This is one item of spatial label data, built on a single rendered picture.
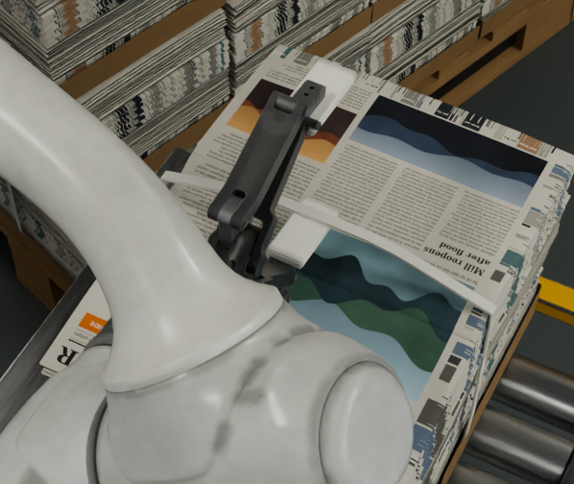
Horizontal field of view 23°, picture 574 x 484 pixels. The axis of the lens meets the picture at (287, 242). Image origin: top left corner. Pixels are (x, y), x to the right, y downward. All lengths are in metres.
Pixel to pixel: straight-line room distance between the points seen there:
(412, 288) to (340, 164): 0.14
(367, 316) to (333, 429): 0.41
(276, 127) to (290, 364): 0.28
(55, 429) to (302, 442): 0.19
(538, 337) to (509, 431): 1.04
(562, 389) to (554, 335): 1.01
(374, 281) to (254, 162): 0.21
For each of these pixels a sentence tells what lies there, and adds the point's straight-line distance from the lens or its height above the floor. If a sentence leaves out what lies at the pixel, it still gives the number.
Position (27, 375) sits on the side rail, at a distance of 1.33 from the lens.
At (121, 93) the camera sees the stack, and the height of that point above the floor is 0.56.
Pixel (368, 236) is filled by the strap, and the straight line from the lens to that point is 1.06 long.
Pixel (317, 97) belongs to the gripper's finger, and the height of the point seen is 1.21.
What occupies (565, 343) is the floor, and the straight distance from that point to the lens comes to 2.33.
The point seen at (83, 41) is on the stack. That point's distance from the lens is 1.76.
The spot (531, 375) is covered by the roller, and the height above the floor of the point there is 0.80.
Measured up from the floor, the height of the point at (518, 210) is 1.03.
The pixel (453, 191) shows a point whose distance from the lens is 1.14.
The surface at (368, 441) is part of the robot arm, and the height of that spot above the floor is 1.32.
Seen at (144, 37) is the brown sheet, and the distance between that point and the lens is 1.83.
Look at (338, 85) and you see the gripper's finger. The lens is 0.98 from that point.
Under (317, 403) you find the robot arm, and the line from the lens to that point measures 0.65.
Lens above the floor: 1.90
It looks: 52 degrees down
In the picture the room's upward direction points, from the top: straight up
